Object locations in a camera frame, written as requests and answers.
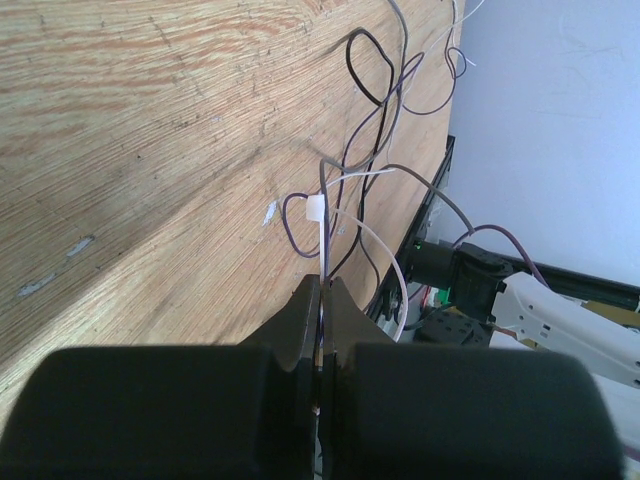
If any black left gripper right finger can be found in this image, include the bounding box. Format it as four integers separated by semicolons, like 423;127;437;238
321;280;624;479

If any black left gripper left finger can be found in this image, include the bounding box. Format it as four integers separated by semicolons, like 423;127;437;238
1;275;320;479

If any white zip tie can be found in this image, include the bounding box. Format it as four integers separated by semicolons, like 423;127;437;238
306;194;329;282

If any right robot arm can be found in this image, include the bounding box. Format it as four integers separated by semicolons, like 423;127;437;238
408;241;639;388

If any tangled thin wire bundle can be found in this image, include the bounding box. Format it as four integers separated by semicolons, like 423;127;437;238
281;46;469;281

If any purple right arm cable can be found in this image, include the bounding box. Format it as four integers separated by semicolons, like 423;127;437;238
454;225;551;289

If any black aluminium frame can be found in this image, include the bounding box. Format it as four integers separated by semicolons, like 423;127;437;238
364;134;640;331

